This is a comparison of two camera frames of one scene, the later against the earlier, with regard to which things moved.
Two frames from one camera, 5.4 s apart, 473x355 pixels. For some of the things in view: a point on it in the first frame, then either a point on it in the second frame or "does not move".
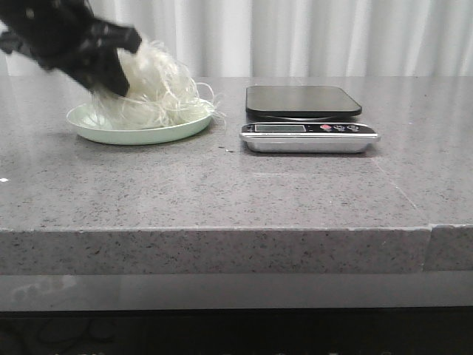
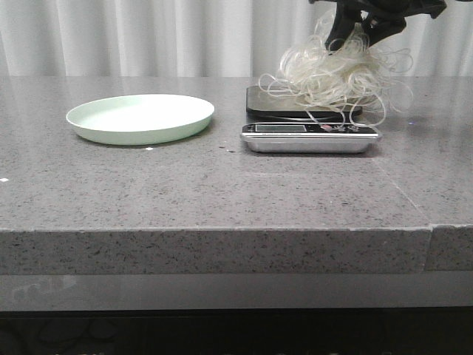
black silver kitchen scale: x=304 y=119 does not move
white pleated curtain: x=294 y=38 does not move
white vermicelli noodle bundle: x=161 y=95 → x=352 y=72
